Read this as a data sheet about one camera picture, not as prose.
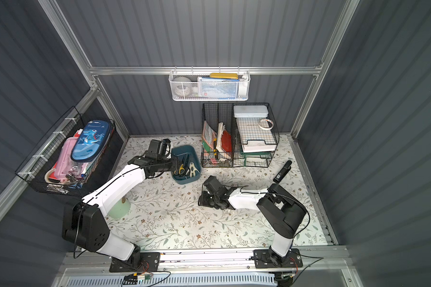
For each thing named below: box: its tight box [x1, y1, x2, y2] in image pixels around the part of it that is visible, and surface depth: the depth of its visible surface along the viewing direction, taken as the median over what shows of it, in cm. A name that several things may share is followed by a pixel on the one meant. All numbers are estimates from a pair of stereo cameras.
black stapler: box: [272, 160, 293, 185], surface depth 101 cm
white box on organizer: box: [233, 105, 269, 118], surface depth 104 cm
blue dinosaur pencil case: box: [70, 119, 115, 163], surface depth 71 cm
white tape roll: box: [172, 76, 193, 97], surface depth 88 cm
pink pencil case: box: [54, 136, 87, 182], surface depth 69 cm
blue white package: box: [197, 76, 240, 100], surface depth 89 cm
